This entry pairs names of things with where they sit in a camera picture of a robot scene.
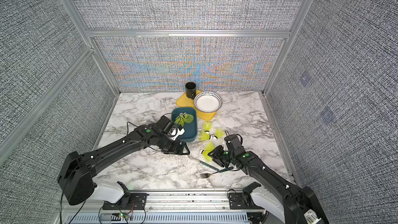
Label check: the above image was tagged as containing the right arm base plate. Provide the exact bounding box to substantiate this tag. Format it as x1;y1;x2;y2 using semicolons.
227;191;260;209

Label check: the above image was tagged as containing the yellow shuttlecock five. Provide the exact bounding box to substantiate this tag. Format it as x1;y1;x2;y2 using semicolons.
200;131;211;141

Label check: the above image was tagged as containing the green handled fork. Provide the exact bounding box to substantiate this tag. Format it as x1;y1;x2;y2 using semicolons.
200;167;234;179

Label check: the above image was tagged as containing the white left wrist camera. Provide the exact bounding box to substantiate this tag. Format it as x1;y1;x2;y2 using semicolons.
169;126;185;141

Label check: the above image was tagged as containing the yellow shuttlecock six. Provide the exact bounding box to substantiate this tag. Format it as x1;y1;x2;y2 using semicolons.
201;142;215;162

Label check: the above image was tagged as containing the white patterned plate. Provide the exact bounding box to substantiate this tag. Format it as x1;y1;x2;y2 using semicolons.
193;91;222;113

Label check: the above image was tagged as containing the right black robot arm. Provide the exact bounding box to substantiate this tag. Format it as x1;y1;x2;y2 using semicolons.
207;134;329;224

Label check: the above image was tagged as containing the green handled knife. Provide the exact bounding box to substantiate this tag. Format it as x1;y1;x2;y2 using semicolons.
189;156;219;172

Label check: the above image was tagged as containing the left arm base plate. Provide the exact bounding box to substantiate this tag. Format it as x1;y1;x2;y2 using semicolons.
102;193;148;211

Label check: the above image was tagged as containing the teal plastic storage box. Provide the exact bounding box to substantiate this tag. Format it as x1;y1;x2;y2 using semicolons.
171;107;198;143

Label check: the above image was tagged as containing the yellow shuttlecock seven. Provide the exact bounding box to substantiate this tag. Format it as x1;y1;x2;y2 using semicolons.
213;128;226;140

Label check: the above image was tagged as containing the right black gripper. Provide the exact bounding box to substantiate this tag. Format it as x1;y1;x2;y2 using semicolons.
206;145;236;168

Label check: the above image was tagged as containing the yellow shuttlecock three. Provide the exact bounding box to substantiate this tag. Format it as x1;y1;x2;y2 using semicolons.
203;121;212;132

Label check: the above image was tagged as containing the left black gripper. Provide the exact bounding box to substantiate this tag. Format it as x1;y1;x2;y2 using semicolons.
158;134;192;155

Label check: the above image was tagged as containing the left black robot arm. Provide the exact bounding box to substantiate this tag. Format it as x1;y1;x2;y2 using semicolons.
58;116;190;207

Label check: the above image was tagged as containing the black cup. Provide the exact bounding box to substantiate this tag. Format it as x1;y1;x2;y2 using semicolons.
185;82;197;100

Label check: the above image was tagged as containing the yellow plastic tray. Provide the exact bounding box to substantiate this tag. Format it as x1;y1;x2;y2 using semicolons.
176;93;217;121

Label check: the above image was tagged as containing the aluminium front rail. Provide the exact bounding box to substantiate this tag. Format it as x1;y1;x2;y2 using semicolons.
62;189;324;215

